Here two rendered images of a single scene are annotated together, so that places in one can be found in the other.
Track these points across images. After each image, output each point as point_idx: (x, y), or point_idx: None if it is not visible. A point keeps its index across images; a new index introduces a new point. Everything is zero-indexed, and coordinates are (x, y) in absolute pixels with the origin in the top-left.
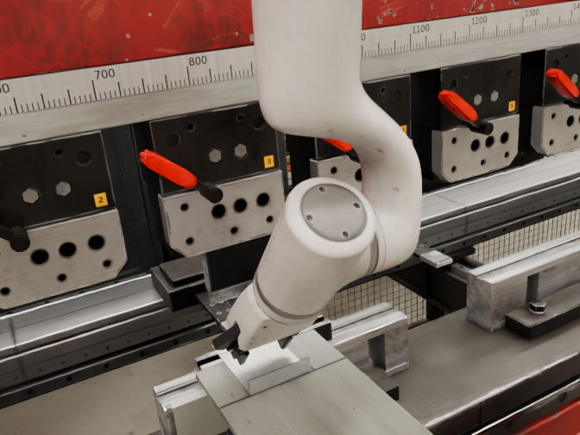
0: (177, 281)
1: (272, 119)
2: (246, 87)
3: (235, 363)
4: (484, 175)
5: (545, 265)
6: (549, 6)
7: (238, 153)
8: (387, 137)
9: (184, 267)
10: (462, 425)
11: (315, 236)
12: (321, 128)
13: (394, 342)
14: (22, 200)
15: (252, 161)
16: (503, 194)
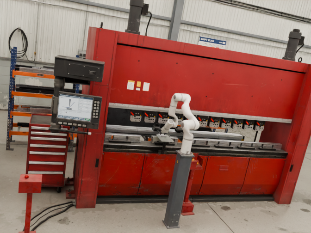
0: (155, 128)
1: (168, 114)
2: (168, 111)
3: (159, 135)
4: (200, 131)
5: (196, 139)
6: (200, 111)
7: (165, 116)
8: (175, 117)
9: (156, 127)
10: (179, 149)
11: (169, 122)
12: (171, 115)
13: (176, 140)
14: (149, 114)
15: (166, 117)
16: (200, 133)
